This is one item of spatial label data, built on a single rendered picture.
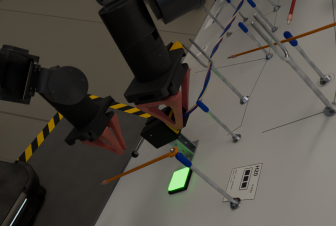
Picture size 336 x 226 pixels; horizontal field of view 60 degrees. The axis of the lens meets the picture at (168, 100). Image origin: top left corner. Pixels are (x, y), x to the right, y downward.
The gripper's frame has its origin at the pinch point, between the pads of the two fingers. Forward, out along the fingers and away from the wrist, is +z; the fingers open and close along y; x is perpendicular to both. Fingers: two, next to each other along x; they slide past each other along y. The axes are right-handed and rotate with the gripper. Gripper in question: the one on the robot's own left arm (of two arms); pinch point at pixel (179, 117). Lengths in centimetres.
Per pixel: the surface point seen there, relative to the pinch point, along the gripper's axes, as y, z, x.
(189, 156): -1.2, 7.8, 1.1
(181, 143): -0.9, 4.9, 1.5
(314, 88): -4.1, -4.8, -19.6
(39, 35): 160, 15, 193
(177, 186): -7.7, 7.1, 1.2
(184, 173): -5.7, 6.7, 0.4
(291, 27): 22.1, 0.4, -16.9
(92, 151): 62, 68, 107
